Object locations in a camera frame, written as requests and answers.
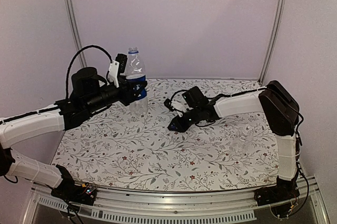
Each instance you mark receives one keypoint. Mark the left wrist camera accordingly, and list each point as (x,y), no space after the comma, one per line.
(118,67)

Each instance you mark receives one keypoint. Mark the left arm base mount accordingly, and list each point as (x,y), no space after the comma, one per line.
(69,191)

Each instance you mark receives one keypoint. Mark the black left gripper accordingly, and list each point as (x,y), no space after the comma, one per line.
(127,95)

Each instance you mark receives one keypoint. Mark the floral patterned table mat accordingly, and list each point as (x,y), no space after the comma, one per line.
(119,149)

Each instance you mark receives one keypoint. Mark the right aluminium corner post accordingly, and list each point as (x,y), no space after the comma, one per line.
(272,40)

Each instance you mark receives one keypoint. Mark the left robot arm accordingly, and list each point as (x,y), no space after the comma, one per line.
(91,95)

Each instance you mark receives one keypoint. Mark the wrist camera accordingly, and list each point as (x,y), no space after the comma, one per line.
(175,106)
(118,67)

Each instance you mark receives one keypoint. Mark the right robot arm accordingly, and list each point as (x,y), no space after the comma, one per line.
(281,110)

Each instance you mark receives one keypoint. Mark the aluminium corner post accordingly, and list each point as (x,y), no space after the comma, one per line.
(73,23)
(272,40)

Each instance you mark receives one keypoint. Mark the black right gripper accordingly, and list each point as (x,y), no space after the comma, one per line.
(181,126)

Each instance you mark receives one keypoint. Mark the left aluminium corner post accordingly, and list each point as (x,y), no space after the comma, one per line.
(73,23)

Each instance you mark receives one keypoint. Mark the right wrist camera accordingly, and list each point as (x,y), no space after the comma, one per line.
(175,106)

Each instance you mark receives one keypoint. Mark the Pepsi bottle blue label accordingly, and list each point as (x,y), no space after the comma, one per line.
(136,75)

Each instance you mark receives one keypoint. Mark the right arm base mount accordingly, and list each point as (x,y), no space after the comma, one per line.
(283,190)

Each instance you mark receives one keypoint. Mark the aluminium front rail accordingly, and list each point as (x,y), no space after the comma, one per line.
(117,205)

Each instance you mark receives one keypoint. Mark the clear plastic bottle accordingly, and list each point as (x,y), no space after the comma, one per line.
(240,143)

